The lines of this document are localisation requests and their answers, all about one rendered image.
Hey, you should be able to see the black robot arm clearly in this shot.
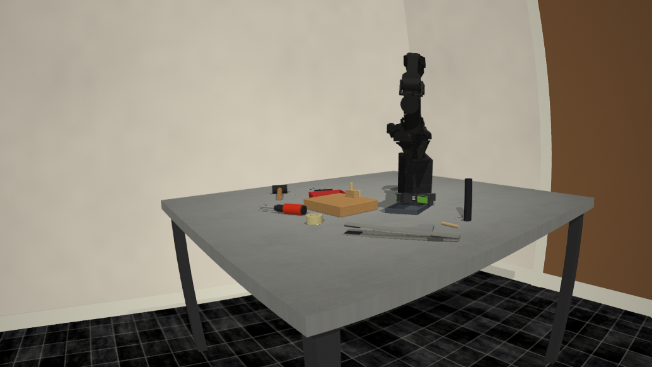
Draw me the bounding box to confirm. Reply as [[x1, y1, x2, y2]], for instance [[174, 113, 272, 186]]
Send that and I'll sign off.
[[387, 52, 426, 138]]

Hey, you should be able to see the tan short cylinder with hole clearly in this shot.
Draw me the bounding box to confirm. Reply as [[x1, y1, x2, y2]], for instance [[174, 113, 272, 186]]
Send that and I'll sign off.
[[306, 213, 323, 225]]

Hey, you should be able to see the red open tray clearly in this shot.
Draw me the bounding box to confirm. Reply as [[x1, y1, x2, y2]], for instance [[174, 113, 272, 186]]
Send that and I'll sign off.
[[309, 190, 346, 198]]

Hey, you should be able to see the red screwdriver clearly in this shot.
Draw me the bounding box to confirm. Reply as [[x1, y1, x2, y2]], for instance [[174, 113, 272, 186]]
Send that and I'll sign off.
[[259, 204, 307, 215]]

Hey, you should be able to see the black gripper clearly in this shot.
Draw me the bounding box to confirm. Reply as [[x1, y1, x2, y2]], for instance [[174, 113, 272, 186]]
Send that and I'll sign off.
[[393, 114, 432, 165]]

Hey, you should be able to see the light wooden board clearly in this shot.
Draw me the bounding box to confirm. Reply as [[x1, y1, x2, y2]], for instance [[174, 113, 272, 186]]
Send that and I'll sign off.
[[304, 193, 378, 217]]

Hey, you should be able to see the black cylinder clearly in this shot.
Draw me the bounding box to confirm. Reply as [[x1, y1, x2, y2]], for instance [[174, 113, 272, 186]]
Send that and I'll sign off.
[[463, 178, 472, 221]]

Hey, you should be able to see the black mallet with wooden handle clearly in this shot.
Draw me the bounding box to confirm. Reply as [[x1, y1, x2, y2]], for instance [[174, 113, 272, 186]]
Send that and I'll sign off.
[[272, 185, 288, 200]]

